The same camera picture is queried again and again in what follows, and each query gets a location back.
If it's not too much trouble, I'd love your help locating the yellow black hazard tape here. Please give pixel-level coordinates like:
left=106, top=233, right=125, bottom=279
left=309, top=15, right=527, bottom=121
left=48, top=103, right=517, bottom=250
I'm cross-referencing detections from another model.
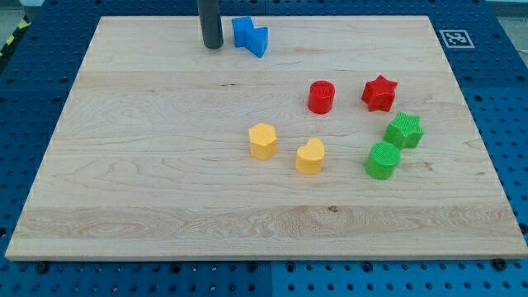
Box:
left=1, top=15, right=31, bottom=59

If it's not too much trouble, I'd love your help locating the yellow hexagon block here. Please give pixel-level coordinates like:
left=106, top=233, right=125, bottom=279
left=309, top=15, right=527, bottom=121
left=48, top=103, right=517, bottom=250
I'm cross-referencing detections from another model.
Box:
left=248, top=123, right=277, bottom=160

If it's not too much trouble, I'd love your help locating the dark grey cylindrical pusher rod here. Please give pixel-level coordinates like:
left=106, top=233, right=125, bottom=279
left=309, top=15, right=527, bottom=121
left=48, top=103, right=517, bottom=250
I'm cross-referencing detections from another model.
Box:
left=197, top=0, right=224, bottom=50

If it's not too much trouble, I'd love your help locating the green cylinder block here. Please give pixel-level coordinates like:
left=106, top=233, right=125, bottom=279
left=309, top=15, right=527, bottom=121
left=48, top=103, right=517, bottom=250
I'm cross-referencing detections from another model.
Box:
left=365, top=142, right=401, bottom=180

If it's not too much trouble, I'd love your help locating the green star block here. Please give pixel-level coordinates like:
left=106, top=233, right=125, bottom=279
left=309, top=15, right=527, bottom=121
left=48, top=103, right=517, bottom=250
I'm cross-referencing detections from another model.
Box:
left=383, top=111, right=424, bottom=149

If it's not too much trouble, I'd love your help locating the white fiducial marker tag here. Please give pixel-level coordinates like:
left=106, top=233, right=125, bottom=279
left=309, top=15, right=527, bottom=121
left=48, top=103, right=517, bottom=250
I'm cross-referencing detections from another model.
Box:
left=440, top=29, right=474, bottom=49

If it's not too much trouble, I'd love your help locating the red star block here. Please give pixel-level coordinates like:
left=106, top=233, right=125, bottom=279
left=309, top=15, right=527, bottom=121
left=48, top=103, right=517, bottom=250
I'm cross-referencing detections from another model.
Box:
left=361, top=75, right=398, bottom=112

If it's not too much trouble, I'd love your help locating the red cylinder block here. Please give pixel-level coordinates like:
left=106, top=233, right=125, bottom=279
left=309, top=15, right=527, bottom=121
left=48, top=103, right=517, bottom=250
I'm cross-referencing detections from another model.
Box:
left=308, top=80, right=336, bottom=114

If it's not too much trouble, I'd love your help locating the yellow heart block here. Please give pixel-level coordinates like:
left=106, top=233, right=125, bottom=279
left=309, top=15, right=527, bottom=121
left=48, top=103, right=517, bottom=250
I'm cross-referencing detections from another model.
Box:
left=295, top=138, right=326, bottom=174

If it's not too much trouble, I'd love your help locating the blue angular block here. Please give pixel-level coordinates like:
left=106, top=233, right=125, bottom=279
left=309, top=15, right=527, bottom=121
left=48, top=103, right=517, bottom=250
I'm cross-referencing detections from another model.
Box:
left=231, top=16, right=269, bottom=58

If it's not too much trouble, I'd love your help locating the light wooden board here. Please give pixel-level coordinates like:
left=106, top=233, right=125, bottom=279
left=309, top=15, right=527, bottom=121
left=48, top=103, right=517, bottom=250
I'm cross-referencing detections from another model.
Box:
left=6, top=16, right=527, bottom=262

